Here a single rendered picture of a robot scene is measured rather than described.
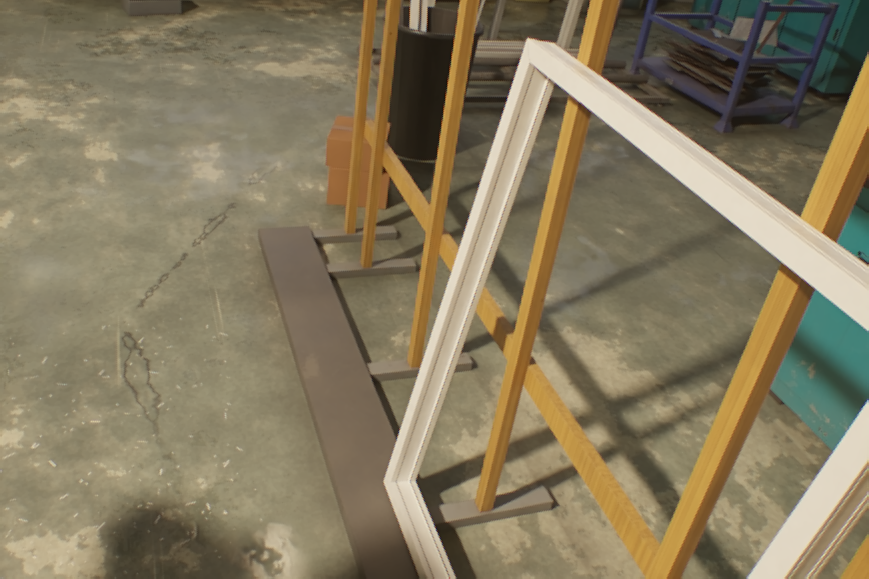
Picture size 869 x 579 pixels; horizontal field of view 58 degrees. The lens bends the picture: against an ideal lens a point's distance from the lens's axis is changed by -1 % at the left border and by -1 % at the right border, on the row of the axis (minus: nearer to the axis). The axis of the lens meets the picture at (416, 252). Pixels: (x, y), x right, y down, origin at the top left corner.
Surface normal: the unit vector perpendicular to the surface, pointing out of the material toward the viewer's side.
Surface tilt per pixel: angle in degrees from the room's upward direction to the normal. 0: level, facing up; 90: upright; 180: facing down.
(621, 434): 0
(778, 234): 82
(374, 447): 0
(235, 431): 0
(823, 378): 90
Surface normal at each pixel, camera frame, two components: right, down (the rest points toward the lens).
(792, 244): -0.92, -0.06
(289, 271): 0.12, -0.85
